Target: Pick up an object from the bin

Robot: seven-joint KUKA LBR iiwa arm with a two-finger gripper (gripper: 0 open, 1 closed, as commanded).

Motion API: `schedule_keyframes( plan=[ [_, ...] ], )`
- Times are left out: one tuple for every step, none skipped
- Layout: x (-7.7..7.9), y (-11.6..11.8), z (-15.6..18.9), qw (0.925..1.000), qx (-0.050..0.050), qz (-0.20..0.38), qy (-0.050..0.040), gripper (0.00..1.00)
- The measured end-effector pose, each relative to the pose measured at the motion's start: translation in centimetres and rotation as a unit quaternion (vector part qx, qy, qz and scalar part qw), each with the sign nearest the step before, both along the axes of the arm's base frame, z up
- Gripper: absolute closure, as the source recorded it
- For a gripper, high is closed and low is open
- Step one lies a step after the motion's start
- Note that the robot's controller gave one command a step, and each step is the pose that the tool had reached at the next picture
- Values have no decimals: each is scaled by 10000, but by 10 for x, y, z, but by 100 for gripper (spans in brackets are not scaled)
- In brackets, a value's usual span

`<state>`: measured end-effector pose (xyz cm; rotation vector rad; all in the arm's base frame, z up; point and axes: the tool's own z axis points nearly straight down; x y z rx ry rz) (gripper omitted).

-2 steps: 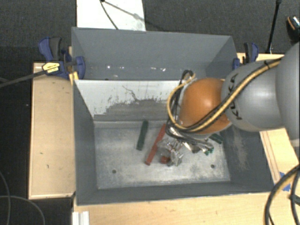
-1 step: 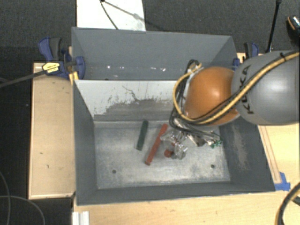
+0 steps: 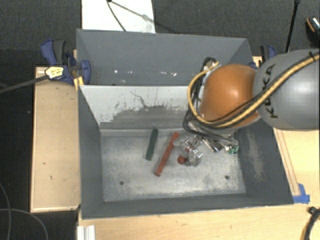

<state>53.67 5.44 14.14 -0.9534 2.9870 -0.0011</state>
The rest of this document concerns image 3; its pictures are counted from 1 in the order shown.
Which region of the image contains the dark green flat block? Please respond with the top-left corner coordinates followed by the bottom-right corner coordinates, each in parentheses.
top-left (145, 127), bottom-right (159, 162)

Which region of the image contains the red-brown flat block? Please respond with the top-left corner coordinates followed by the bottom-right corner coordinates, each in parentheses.
top-left (153, 131), bottom-right (181, 177)

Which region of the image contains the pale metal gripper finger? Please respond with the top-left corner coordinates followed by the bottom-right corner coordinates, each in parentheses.
top-left (174, 136), bottom-right (201, 154)
top-left (184, 149), bottom-right (204, 168)

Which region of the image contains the pale wood board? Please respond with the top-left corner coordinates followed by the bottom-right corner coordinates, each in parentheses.
top-left (29, 66), bottom-right (82, 214)

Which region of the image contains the grey metal bin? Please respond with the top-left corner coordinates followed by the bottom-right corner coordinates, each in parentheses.
top-left (75, 28), bottom-right (295, 220)

